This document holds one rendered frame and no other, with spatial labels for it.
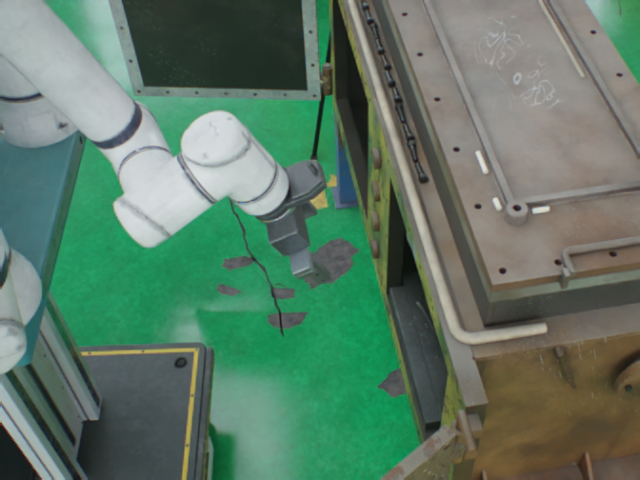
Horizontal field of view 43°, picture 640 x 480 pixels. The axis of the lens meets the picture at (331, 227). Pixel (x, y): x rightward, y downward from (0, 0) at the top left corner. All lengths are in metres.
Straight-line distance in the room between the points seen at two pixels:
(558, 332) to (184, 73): 1.69
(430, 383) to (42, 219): 0.97
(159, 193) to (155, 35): 1.64
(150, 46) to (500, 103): 1.38
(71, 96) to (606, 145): 1.03
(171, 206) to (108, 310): 2.05
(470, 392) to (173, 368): 1.32
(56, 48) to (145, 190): 0.22
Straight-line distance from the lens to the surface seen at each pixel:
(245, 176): 1.15
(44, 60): 1.12
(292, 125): 3.72
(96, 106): 1.18
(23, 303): 1.44
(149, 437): 2.50
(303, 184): 1.23
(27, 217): 1.62
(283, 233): 1.25
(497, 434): 1.81
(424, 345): 2.07
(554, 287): 1.50
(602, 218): 1.57
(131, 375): 2.62
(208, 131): 1.13
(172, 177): 1.15
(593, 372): 1.69
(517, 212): 1.51
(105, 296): 3.23
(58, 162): 1.70
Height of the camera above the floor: 2.50
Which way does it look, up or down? 50 degrees down
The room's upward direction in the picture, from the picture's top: 3 degrees counter-clockwise
